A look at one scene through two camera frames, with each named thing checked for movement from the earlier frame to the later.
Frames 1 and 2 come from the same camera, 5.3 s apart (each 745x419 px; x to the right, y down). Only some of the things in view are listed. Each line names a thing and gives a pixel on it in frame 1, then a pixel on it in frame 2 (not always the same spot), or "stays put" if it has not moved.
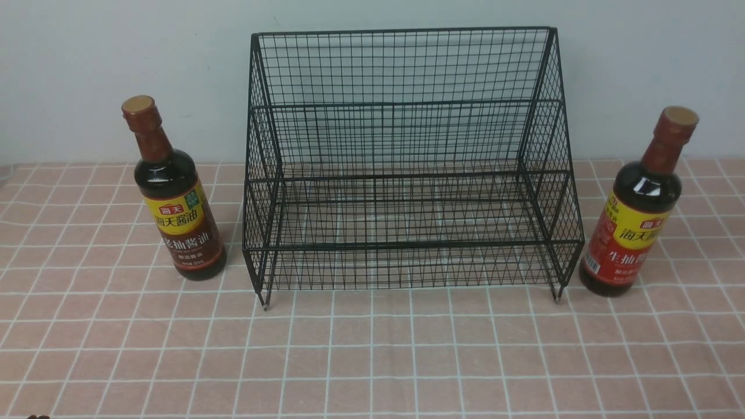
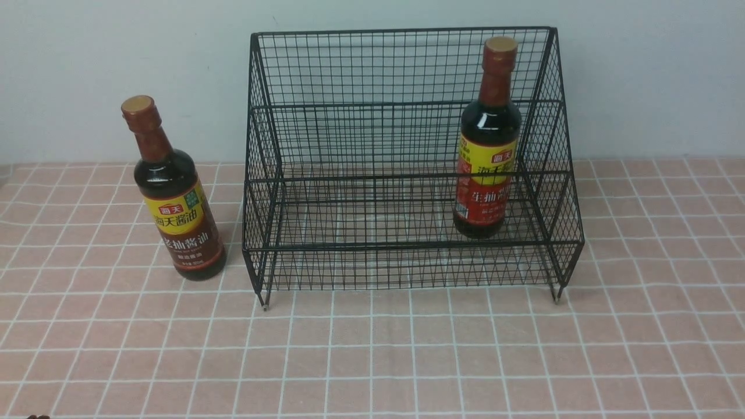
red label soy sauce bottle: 639,205 → 489,147
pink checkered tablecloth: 91,326 stays put
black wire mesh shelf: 411,159 stays put
